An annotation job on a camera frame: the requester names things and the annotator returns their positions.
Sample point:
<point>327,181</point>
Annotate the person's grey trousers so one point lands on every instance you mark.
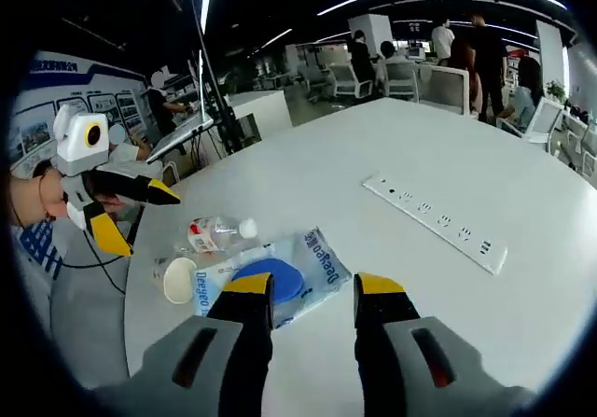
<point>88,314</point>

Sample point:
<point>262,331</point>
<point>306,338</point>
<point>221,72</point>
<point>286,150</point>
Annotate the wall poster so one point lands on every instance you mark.
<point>42,109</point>

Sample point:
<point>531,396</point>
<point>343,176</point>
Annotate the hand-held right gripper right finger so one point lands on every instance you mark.
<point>382,328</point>

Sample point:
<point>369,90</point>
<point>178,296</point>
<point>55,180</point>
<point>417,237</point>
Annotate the screen on tripod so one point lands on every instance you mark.
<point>182,132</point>

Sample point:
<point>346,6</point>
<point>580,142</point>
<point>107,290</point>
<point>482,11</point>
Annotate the clear plastic water bottle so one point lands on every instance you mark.
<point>214,236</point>

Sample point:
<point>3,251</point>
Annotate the white paper cup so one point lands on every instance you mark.
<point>179,282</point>

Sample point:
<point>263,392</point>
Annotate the white counter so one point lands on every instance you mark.
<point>261,114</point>

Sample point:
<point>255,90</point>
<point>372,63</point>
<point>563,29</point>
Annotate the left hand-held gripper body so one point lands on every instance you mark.
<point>79,151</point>

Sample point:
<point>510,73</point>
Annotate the green potted plant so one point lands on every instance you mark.
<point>556,90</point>

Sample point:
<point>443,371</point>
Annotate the large packet with blue disc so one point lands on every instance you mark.
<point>322,258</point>

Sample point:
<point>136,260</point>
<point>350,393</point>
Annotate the white office chair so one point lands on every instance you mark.
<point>445,90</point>
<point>347,81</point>
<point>402,81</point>

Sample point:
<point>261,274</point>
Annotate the white power strip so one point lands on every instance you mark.
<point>434,218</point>

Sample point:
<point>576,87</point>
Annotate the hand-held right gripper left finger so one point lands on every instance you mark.
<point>247,323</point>

